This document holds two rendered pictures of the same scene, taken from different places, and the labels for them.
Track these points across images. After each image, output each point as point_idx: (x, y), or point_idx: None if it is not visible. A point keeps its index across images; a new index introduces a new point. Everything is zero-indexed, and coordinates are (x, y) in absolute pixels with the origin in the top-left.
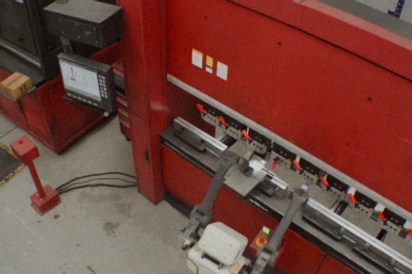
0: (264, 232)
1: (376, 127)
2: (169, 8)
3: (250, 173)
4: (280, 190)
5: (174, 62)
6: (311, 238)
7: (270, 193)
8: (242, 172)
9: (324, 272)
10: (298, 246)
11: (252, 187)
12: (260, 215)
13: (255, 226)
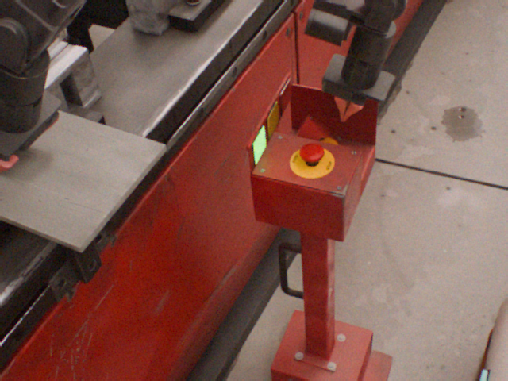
0: (261, 161)
1: None
2: None
3: (45, 93)
4: (82, 69)
5: None
6: (261, 26)
7: (94, 117)
8: (33, 128)
9: (308, 77)
10: (255, 113)
11: (102, 125)
12: (155, 214)
13: (166, 277)
